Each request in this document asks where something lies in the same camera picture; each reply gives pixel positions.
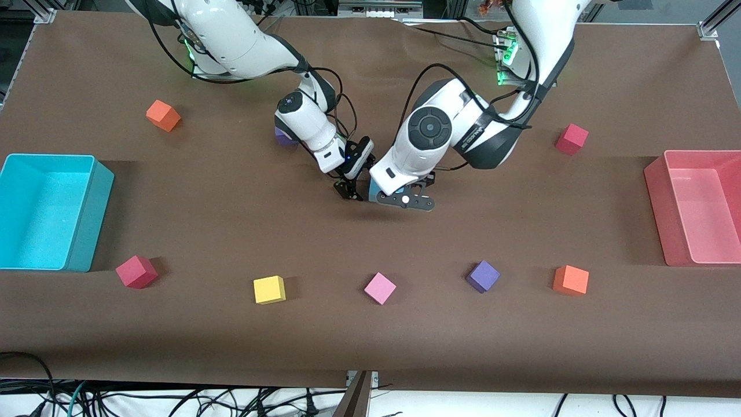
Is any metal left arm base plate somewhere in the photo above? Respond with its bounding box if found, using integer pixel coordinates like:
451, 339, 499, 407
492, 26, 523, 87

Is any yellow foam block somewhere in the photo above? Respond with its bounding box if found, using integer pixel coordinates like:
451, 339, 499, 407
253, 275, 287, 305

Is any pink plastic bin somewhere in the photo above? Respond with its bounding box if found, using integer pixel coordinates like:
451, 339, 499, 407
644, 149, 741, 268

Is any red foam block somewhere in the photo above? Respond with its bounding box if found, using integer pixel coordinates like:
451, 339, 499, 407
555, 123, 589, 156
115, 255, 159, 289

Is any orange foam block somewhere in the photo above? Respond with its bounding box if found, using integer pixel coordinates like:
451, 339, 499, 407
552, 265, 590, 297
146, 100, 182, 133

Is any brown table cover sheet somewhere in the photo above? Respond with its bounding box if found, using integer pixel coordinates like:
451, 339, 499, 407
0, 10, 741, 399

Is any dark brown beam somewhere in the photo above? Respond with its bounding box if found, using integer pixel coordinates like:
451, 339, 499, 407
333, 371, 372, 417

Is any pink foam block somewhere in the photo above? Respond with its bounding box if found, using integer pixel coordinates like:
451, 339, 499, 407
364, 272, 398, 306

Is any cyan plastic bin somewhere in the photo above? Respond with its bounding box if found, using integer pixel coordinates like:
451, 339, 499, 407
0, 154, 115, 273

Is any grey metal rail assembly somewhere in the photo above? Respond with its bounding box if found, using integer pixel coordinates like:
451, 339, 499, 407
338, 0, 424, 18

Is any teal cable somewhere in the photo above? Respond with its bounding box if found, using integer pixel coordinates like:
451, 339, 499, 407
67, 381, 87, 417

